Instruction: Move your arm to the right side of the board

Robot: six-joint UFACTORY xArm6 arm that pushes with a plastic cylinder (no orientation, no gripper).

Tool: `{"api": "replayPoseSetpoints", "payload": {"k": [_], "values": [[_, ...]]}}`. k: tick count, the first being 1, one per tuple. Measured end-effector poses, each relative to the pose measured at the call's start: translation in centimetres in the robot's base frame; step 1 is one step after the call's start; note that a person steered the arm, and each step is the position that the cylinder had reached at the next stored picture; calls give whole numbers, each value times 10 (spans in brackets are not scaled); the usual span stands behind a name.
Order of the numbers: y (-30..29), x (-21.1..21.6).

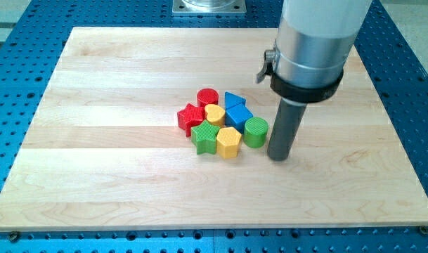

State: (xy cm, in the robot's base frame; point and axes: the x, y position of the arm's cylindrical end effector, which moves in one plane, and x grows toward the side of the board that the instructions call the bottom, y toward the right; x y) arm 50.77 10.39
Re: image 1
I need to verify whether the green star block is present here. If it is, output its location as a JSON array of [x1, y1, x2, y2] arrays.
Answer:
[[190, 119, 220, 155]]

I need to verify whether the yellow heart block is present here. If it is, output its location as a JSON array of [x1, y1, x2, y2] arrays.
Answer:
[[205, 104, 226, 127]]

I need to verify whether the red star block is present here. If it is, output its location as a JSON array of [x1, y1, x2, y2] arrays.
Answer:
[[177, 103, 205, 137]]

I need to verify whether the red cylinder block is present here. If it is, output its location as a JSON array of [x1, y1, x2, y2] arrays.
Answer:
[[196, 88, 219, 107]]

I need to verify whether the blue perforated metal table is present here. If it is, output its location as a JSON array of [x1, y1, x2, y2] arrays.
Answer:
[[0, 0, 428, 252]]

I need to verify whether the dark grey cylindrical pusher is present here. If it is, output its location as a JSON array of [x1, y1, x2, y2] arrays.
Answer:
[[267, 98, 306, 161]]

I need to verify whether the blue cube block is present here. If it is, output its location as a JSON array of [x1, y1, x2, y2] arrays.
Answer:
[[225, 104, 253, 133]]

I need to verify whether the blue triangle block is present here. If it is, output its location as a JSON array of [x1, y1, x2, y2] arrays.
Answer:
[[224, 91, 246, 109]]

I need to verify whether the light wooden board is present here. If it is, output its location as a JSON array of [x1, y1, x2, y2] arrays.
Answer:
[[0, 27, 428, 231]]

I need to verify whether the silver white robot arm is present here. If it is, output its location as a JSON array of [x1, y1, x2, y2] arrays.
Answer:
[[256, 0, 371, 103]]

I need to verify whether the yellow hexagon block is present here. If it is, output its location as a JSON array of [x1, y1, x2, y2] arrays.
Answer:
[[216, 127, 242, 159]]

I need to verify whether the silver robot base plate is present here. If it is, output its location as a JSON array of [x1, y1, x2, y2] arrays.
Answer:
[[172, 0, 247, 14]]

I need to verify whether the green cylinder block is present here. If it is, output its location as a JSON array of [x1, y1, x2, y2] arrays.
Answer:
[[244, 117, 268, 148]]

